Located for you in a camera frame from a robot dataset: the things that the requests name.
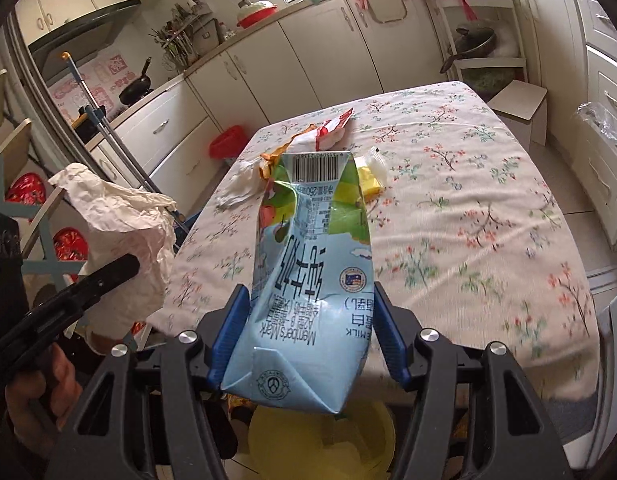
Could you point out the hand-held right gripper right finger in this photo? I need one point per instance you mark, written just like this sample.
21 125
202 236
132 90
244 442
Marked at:
391 337

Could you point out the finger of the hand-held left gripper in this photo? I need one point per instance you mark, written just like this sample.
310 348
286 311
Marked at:
88 282

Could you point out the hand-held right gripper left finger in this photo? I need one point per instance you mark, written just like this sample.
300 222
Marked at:
233 332

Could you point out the white paper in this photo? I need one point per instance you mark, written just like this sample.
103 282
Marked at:
123 220

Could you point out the light blue milk carton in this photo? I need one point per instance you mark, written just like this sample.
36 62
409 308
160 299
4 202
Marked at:
308 260

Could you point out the yellow plastic bin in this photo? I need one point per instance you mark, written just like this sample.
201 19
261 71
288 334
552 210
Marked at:
298 447

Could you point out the white tissue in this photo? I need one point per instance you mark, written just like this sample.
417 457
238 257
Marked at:
241 180

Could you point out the yellow and clear packet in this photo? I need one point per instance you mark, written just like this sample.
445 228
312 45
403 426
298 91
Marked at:
371 183

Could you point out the orange peel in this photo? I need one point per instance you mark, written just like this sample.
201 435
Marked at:
268 165

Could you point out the red and white wrapper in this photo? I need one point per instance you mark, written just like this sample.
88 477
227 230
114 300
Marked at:
331 132

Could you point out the person's left hand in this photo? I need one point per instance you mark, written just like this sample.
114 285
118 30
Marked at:
36 402

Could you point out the red patterned cushion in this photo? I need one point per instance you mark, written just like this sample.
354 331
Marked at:
68 245
26 188

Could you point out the floral tablecloth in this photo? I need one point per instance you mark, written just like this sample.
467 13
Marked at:
463 235

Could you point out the bin with red liner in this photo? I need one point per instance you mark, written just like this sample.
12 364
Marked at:
227 141

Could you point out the black frying pan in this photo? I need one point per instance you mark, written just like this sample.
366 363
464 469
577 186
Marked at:
136 91

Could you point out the red patterned backsplash sheet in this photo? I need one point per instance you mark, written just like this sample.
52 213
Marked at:
108 67

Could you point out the grey range hood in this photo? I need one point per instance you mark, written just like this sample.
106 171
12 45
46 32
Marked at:
78 30

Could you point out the kitchen utensil rack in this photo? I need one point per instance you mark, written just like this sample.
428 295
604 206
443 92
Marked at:
181 40

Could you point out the cardboard stool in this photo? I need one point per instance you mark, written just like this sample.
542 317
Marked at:
518 97

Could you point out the cream kitchen cabinet run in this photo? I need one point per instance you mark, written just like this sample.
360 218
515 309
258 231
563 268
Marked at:
313 55

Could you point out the white shelf rack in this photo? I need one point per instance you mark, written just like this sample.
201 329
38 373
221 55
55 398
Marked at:
488 63

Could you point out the clear plastic bag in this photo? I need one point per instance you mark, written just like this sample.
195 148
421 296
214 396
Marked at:
605 122

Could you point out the dark wok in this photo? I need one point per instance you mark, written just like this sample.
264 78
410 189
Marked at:
476 42

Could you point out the red basin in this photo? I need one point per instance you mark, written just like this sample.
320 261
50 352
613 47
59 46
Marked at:
256 19

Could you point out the cream drawer cabinet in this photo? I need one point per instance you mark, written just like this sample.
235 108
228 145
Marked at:
603 60

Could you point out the grey sliding door frame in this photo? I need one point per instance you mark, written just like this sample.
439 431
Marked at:
23 90

